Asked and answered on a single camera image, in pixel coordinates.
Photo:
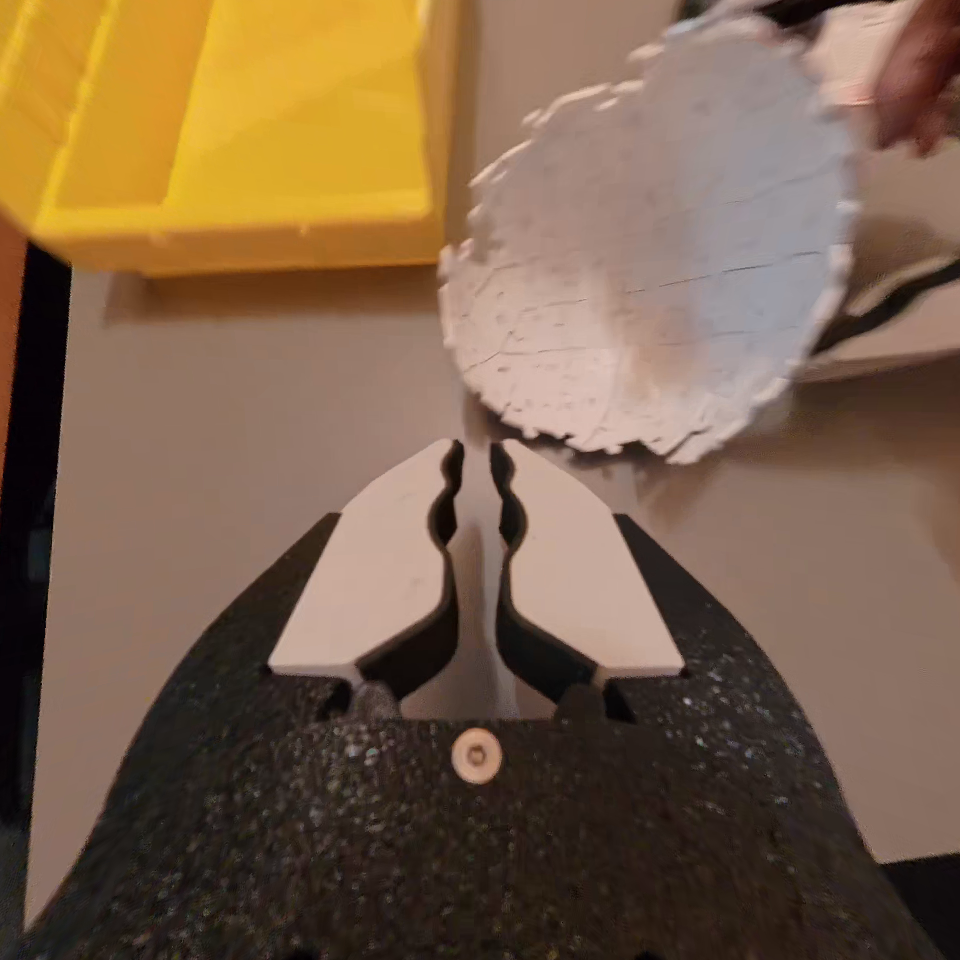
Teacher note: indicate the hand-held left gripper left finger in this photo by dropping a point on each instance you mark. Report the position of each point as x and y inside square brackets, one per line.
[367, 585]

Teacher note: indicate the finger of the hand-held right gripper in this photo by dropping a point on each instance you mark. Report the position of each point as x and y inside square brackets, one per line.
[915, 277]
[892, 360]

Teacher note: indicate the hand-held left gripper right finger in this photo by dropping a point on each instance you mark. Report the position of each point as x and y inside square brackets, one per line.
[592, 592]

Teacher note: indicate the white puzzle ball half shell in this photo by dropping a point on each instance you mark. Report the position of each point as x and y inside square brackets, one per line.
[660, 262]

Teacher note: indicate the person's right hand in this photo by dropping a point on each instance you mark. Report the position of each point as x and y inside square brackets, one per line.
[922, 82]

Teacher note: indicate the black table edge strip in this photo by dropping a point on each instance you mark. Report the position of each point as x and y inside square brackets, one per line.
[41, 525]

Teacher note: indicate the stacked yellow plastic bins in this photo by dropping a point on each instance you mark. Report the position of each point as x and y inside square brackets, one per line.
[300, 112]

